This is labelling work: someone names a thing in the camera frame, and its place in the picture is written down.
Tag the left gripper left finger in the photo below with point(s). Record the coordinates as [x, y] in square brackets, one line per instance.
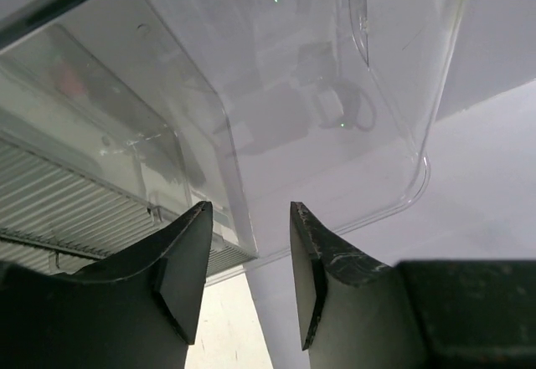
[138, 308]

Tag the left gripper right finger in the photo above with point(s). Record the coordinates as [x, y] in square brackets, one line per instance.
[357, 312]

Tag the clear acrylic drawer organizer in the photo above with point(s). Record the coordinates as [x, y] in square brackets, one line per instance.
[117, 116]

